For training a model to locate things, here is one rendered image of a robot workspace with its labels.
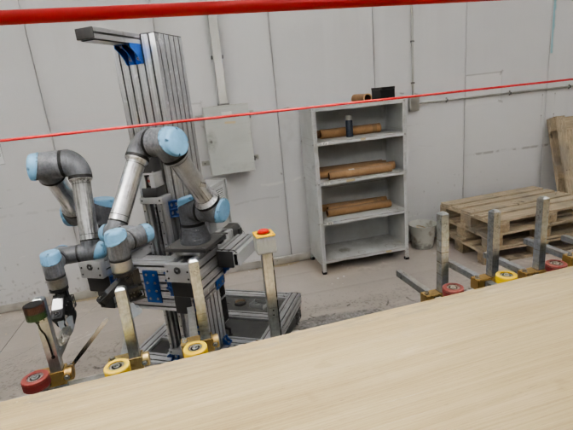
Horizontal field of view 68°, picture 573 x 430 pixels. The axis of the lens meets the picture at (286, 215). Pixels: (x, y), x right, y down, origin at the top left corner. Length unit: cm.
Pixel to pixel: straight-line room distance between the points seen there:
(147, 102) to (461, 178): 365
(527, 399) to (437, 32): 395
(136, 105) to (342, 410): 173
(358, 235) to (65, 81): 311
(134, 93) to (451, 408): 192
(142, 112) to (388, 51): 284
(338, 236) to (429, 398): 339
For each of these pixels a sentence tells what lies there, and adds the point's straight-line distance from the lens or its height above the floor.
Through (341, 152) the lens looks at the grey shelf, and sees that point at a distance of 432.
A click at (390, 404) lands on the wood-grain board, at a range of 122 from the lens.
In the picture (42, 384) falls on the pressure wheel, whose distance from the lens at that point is 161.
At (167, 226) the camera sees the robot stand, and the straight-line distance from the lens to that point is 227.
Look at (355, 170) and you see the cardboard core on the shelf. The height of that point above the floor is 96.
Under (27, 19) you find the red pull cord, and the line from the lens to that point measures 31.
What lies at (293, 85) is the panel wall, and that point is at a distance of 417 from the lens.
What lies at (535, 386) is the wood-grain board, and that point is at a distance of 135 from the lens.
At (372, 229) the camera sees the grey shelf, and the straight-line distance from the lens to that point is 463.
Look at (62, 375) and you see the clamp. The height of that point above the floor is 86.
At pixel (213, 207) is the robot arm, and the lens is 193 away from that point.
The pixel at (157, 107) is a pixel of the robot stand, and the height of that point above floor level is 169.
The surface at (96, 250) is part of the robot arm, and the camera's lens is 196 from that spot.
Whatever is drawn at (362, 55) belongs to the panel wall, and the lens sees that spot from 440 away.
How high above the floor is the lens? 169
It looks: 16 degrees down
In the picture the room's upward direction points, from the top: 6 degrees counter-clockwise
